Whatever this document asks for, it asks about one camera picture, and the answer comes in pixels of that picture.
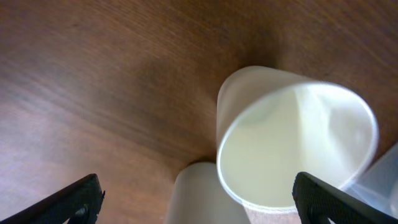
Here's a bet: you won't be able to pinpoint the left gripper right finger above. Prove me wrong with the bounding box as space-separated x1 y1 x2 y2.
292 172 397 224

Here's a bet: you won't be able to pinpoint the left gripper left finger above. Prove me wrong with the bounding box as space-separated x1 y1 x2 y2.
1 174 105 224

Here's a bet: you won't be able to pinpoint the cream white cup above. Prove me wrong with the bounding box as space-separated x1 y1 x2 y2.
216 66 379 223

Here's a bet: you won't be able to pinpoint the grey cup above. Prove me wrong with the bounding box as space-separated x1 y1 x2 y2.
164 162 250 224

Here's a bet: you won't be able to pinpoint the clear plastic storage container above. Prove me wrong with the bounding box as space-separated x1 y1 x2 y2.
345 144 398 218

